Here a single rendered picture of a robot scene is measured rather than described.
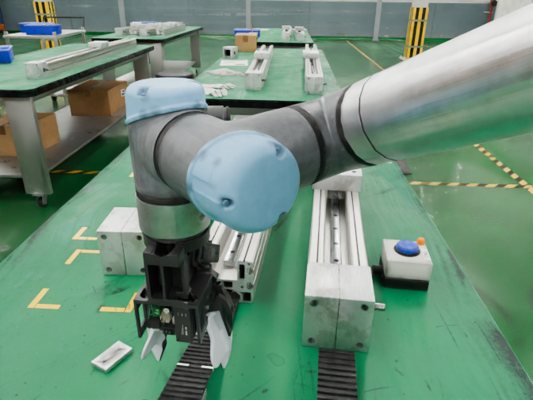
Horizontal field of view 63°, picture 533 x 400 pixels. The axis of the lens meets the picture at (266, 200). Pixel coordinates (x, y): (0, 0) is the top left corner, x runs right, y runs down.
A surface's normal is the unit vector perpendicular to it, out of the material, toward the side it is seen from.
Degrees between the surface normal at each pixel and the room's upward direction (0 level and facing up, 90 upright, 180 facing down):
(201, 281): 0
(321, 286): 0
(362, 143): 114
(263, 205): 90
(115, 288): 0
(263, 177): 90
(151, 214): 90
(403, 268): 90
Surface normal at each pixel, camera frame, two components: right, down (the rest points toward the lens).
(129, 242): -0.02, 0.42
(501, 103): -0.64, 0.62
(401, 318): 0.01, -0.91
